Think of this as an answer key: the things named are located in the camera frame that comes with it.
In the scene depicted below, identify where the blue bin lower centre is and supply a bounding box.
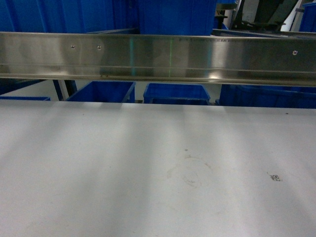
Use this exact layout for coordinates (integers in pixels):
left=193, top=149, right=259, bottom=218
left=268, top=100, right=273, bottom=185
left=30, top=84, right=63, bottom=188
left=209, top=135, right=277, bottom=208
left=143, top=83, right=210, bottom=105

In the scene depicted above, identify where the blue bin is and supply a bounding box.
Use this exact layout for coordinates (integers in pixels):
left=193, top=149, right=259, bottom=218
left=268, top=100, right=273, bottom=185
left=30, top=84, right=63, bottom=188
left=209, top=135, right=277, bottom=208
left=0, top=0, right=138, bottom=34
left=67, top=81, right=136, bottom=103
left=138, top=0, right=217, bottom=36
left=216, top=84, right=316, bottom=109
left=143, top=83, right=210, bottom=105

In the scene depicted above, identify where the blue bin lower left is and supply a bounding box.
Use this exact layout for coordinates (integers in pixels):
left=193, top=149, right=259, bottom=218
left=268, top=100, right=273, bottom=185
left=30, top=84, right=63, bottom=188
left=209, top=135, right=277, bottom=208
left=67, top=81, right=136, bottom=103

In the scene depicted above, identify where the blue bin lower right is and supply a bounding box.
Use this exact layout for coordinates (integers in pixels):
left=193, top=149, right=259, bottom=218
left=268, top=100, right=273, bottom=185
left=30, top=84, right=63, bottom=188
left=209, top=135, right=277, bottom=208
left=216, top=84, right=316, bottom=109

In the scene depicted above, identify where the blue bin upper centre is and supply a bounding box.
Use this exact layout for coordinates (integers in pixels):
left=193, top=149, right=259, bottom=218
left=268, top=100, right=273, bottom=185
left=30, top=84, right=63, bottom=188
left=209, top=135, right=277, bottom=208
left=138, top=0, right=217, bottom=36

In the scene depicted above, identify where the small QR code sticker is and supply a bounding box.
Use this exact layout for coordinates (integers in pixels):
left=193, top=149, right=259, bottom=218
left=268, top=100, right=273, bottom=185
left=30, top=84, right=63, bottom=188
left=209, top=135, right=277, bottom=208
left=267, top=173, right=282, bottom=182

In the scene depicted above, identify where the blue bin upper left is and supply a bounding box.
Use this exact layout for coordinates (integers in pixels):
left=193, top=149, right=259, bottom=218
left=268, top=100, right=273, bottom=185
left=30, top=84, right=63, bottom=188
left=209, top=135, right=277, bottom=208
left=0, top=0, right=138, bottom=34

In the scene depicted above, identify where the stainless steel shelf rail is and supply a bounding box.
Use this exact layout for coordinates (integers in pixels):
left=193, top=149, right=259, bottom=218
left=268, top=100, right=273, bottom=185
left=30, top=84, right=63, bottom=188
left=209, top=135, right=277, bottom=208
left=0, top=30, right=316, bottom=87

